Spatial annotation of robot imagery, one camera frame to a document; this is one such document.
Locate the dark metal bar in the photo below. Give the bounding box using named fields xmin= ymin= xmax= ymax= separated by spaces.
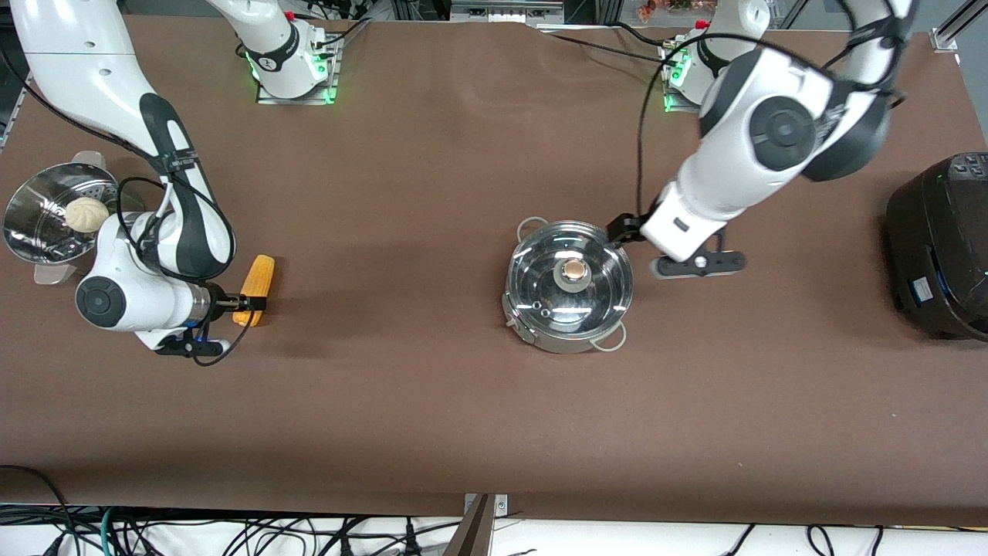
xmin=442 ymin=494 xmax=495 ymax=556

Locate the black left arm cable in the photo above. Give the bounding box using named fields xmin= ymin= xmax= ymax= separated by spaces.
xmin=636 ymin=0 xmax=913 ymax=226

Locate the black rice cooker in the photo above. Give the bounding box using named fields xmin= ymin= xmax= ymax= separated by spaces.
xmin=885 ymin=152 xmax=988 ymax=342

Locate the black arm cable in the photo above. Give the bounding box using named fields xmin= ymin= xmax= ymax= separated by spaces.
xmin=0 ymin=42 xmax=259 ymax=367
xmin=636 ymin=0 xmax=913 ymax=226

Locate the grey background device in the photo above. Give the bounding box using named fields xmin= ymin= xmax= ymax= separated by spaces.
xmin=450 ymin=0 xmax=564 ymax=24

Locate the long black base cable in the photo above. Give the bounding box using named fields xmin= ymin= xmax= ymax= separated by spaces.
xmin=533 ymin=29 xmax=672 ymax=66

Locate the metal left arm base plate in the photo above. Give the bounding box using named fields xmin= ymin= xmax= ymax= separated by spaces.
xmin=662 ymin=39 xmax=703 ymax=115

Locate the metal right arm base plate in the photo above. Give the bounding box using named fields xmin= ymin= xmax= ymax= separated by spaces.
xmin=255 ymin=35 xmax=340 ymax=105

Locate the black right base cable bundle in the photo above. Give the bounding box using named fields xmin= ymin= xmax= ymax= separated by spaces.
xmin=313 ymin=17 xmax=373 ymax=59

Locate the black looped floor cable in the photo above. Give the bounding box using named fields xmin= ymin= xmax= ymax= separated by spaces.
xmin=0 ymin=463 xmax=74 ymax=541

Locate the short black base cable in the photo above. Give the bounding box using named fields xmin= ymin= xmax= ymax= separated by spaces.
xmin=610 ymin=19 xmax=680 ymax=49

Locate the steel cooking pot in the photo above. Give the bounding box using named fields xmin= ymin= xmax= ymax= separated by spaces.
xmin=502 ymin=217 xmax=635 ymax=355

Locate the glass pot lid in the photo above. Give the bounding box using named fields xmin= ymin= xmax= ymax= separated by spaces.
xmin=508 ymin=220 xmax=634 ymax=337

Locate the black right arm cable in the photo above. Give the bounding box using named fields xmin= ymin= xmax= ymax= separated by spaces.
xmin=0 ymin=42 xmax=259 ymax=367

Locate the yellow corn cob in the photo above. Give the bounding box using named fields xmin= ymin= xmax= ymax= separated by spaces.
xmin=232 ymin=254 xmax=276 ymax=327

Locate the white steamed bun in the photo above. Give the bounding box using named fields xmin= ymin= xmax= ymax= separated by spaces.
xmin=64 ymin=197 xmax=110 ymax=233

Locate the metal table edge bracket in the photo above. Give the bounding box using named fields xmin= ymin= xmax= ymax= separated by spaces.
xmin=463 ymin=493 xmax=509 ymax=517

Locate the steel steamer pot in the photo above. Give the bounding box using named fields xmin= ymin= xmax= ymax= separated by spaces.
xmin=3 ymin=151 xmax=146 ymax=286

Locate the brown table cover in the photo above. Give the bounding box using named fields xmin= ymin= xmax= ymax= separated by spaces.
xmin=0 ymin=12 xmax=988 ymax=527

